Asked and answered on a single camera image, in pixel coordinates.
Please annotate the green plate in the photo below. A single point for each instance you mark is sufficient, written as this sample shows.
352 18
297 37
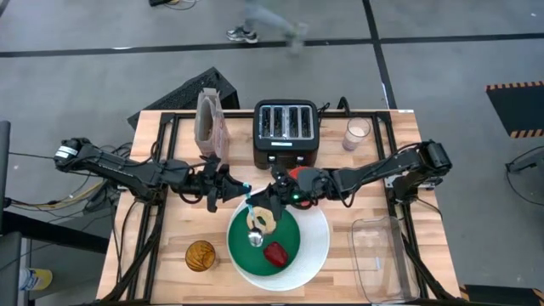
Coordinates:
259 255

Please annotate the glass of milk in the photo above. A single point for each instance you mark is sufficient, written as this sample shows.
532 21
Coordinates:
356 134

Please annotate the small hazard-striped floor mat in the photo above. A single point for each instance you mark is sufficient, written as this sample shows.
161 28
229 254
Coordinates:
501 295

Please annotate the clear plastic bin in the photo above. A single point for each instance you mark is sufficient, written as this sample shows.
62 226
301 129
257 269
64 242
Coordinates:
382 263

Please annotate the pink strawberry yogurt cereal box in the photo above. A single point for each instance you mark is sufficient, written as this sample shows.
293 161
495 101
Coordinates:
210 127

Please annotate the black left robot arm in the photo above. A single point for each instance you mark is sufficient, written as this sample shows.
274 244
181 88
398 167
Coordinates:
123 170

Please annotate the amber ribbed glass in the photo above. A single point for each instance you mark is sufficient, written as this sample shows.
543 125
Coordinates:
200 255

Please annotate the black metal table frame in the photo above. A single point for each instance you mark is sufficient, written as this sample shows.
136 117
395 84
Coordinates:
168 136

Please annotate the black perforated box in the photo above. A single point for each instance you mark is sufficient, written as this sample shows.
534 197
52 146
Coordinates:
191 91

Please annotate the white plate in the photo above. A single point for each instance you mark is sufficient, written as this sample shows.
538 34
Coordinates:
316 242

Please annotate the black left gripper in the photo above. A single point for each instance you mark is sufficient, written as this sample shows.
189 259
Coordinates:
197 183

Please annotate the person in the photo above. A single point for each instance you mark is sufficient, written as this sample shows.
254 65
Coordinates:
259 17

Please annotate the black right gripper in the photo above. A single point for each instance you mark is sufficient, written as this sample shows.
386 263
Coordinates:
310 187

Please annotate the dark red toy fruit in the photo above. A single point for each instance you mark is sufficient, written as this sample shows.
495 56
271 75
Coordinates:
276 254

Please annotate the black four-slot toaster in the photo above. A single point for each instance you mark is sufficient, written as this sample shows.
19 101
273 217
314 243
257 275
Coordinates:
285 149

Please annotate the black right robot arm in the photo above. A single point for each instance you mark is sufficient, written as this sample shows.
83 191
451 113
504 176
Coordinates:
382 170

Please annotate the toasted bagel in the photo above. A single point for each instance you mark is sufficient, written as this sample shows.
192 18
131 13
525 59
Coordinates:
268 227

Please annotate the yellow and white bottle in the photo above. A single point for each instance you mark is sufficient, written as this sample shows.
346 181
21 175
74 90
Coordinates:
36 278

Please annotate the black hazard-striped floor mat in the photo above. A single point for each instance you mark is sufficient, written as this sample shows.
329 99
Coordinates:
516 108

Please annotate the red bowl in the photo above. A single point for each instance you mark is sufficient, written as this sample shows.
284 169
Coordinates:
298 171

